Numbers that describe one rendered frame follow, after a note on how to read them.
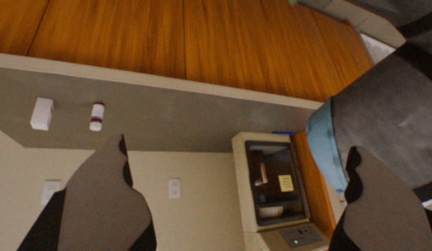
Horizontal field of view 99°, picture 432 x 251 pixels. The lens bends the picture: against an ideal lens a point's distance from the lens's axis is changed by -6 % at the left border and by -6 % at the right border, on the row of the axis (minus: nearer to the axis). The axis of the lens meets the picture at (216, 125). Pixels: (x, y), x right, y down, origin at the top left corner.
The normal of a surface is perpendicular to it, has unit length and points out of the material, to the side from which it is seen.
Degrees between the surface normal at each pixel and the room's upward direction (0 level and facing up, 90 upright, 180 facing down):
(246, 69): 90
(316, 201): 90
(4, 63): 90
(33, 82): 0
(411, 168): 76
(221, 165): 90
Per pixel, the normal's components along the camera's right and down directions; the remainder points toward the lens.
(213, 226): 0.38, -0.39
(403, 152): -0.53, -0.04
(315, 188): -0.92, -0.07
